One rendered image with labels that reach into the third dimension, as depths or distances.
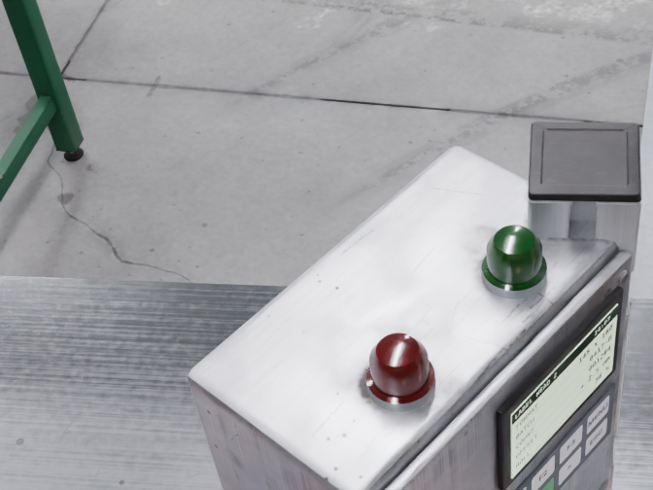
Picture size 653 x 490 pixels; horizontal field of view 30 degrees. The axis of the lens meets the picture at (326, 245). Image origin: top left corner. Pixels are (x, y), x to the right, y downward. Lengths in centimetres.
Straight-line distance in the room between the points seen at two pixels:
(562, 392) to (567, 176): 9
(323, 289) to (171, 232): 217
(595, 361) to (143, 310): 92
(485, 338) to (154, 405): 85
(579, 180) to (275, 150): 231
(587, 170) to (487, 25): 259
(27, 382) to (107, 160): 156
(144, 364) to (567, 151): 88
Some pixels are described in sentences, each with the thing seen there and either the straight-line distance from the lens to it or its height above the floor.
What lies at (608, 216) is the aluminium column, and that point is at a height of 149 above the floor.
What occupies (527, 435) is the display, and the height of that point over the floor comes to 143.
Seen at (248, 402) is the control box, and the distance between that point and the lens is 47.
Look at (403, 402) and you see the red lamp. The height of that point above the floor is 148.
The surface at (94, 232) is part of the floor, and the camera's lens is 272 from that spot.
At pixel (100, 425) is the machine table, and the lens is 131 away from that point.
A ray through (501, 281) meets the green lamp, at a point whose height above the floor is 148.
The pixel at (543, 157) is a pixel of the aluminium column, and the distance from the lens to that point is 51.
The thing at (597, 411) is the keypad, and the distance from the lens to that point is 58.
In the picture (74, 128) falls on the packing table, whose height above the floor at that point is 8.
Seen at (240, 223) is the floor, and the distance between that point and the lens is 265.
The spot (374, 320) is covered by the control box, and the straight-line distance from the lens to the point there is 49.
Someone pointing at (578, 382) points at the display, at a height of 143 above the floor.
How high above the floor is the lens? 185
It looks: 46 degrees down
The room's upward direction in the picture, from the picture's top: 9 degrees counter-clockwise
